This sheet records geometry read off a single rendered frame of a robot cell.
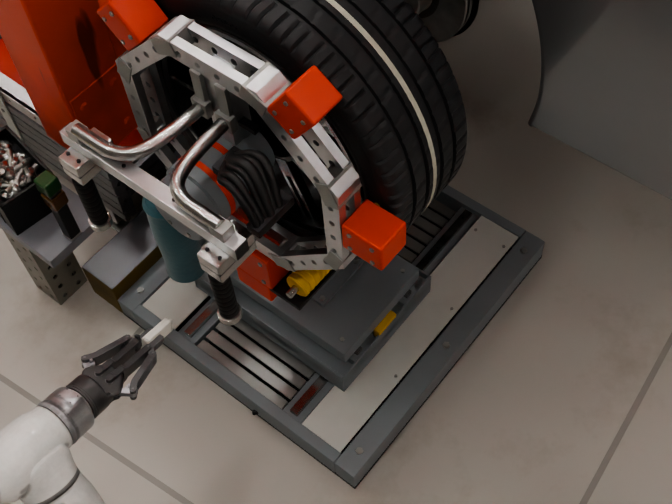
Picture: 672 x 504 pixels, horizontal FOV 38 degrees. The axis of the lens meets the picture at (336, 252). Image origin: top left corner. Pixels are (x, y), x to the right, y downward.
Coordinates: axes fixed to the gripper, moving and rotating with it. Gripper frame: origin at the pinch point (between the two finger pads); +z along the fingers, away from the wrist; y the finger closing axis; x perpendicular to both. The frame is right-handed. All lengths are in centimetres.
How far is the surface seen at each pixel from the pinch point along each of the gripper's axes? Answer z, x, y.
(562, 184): 137, 35, -31
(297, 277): 34.6, 7.4, -8.0
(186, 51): 19, -49, 8
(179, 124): 15.4, -36.2, 7.0
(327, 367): 44, 43, -13
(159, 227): 18.5, -4.5, 15.5
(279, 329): 48, 45, 4
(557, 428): 71, 53, -65
